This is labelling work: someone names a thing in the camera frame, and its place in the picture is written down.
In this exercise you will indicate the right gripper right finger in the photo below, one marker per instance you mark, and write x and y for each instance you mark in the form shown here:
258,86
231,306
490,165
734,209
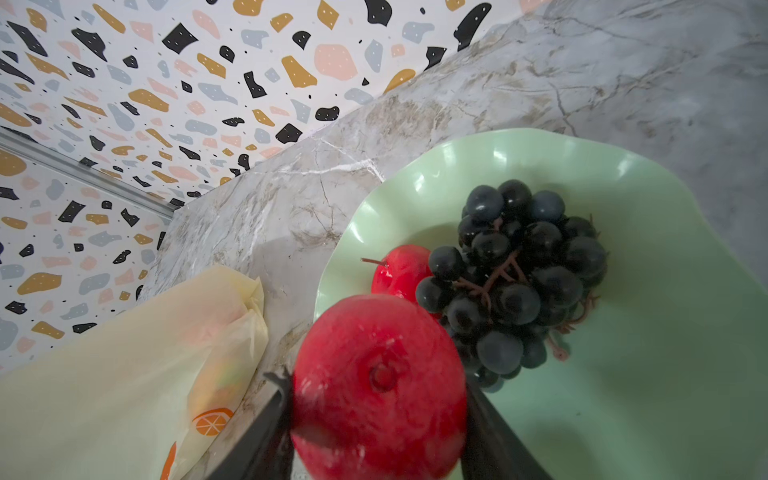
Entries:
492,450

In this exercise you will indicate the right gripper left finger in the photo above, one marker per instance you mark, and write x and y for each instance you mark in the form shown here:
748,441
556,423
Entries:
265,451

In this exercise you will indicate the red apple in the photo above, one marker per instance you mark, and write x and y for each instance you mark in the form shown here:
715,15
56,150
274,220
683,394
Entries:
400,271
379,393

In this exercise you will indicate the cream plastic bag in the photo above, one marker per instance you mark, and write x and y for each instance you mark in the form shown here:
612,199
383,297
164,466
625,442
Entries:
142,396

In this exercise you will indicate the dark purple grapes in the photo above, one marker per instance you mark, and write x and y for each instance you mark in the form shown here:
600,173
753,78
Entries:
523,273

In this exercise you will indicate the green scalloped bowl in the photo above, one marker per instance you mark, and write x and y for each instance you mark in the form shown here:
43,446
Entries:
667,377

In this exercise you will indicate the left corner aluminium post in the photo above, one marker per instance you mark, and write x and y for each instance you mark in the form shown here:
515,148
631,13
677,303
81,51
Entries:
19,143

